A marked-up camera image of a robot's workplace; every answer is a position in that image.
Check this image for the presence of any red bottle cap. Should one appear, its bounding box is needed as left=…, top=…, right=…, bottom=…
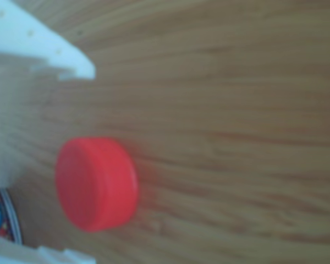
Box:
left=54, top=136, right=140, bottom=232

